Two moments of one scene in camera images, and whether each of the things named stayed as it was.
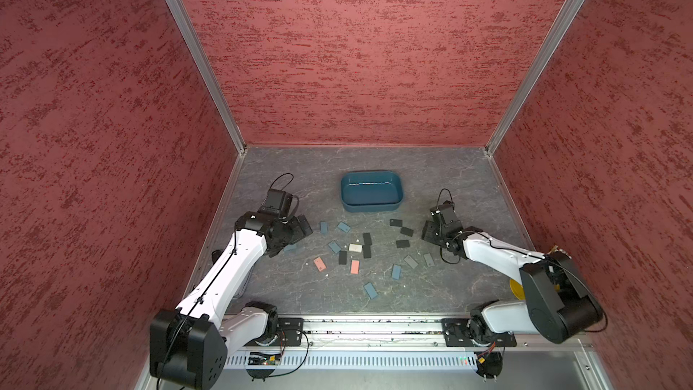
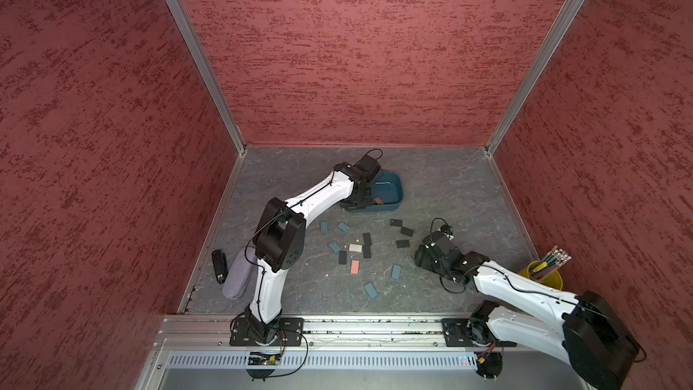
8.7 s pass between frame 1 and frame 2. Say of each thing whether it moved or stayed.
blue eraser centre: stayed
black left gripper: moved
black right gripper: moved
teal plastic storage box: stayed
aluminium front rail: stayed
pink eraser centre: stayed
